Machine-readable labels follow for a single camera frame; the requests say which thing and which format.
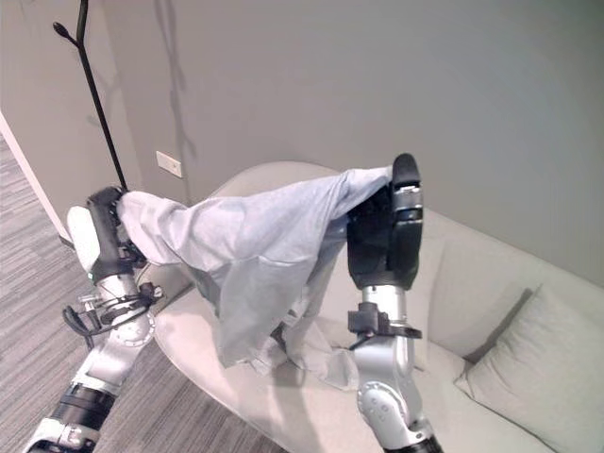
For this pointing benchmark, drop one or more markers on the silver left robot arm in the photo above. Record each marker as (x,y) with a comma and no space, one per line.
(101,330)

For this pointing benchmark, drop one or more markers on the beige fabric sofa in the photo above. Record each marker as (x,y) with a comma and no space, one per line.
(453,330)

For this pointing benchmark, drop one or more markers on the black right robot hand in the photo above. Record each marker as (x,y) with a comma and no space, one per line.
(398,236)

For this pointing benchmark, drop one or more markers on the beige square cushion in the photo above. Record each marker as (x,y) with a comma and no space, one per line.
(533,363)

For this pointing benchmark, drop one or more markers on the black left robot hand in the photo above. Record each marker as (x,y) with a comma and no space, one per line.
(101,236)

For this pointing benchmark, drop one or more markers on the white wall outlet plate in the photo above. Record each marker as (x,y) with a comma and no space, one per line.
(168,163)

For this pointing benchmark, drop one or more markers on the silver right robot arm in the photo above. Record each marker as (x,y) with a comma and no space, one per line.
(389,368)

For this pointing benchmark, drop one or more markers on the light blue shirt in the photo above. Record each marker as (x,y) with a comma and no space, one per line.
(255,255)

